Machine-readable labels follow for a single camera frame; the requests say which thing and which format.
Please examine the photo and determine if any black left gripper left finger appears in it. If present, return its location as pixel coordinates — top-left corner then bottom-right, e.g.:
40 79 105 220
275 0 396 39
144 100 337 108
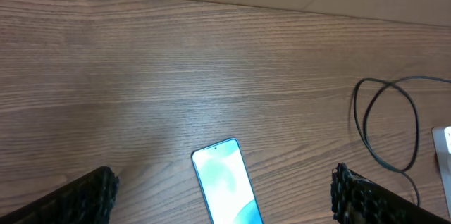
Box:
1 166 119 224

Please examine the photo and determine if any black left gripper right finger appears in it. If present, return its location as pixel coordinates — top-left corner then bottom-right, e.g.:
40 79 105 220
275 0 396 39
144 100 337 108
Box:
330 163 450 224

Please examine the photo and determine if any black USB charger cable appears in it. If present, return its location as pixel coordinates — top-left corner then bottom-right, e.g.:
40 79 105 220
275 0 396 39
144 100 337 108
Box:
352 75 451 207

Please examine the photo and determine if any Galaxy S24+ smartphone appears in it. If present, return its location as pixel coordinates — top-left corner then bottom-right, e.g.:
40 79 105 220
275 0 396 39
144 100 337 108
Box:
191 138 264 224

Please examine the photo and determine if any white power strip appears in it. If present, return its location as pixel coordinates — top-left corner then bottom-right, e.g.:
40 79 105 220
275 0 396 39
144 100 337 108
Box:
432 126 451 213

